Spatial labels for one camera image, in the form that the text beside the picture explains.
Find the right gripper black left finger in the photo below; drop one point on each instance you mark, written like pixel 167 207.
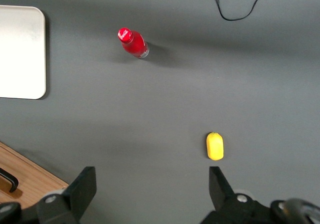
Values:
pixel 75 199

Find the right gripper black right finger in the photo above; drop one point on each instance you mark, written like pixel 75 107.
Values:
pixel 230 206

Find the beige plastic tray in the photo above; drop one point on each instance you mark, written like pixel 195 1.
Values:
pixel 21 53

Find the wooden drawer cabinet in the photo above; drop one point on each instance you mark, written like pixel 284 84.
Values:
pixel 32 176

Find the wooden drawer front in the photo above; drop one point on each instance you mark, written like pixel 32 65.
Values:
pixel 27 181

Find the yellow lemon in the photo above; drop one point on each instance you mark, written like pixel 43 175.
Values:
pixel 215 146

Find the red cola bottle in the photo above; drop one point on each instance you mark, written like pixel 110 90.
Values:
pixel 133 43

